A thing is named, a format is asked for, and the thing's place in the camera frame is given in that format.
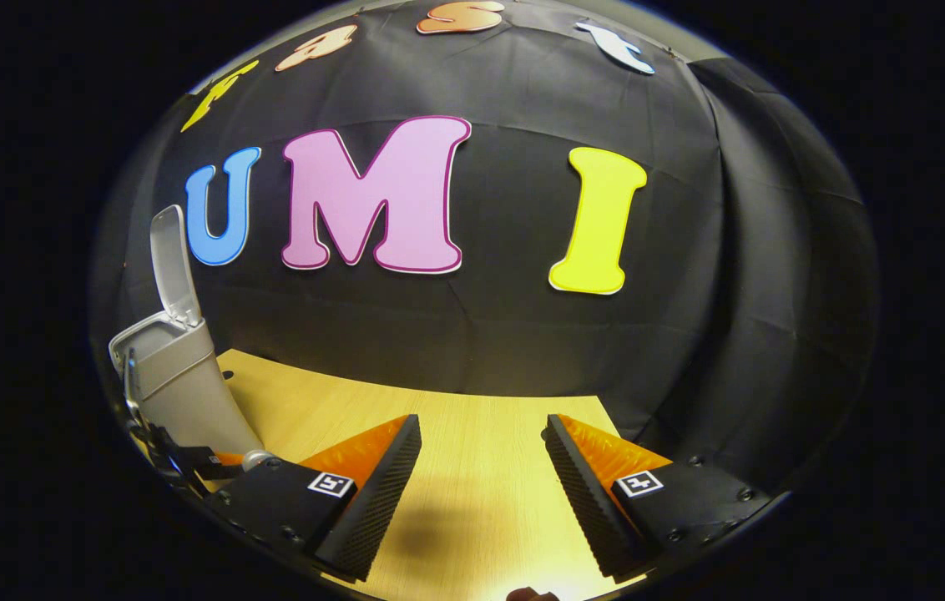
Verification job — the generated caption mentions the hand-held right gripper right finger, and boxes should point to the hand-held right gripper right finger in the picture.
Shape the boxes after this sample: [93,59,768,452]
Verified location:
[544,414,776,583]

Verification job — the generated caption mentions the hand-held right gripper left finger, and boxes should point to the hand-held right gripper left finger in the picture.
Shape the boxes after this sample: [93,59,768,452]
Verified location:
[204,414,423,583]

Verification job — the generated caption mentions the white desktop garbage bin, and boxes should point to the white desktop garbage bin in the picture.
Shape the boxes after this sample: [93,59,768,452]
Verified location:
[109,205,265,472]

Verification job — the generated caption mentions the black backdrop cloth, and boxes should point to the black backdrop cloth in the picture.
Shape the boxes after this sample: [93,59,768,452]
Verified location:
[88,0,882,502]

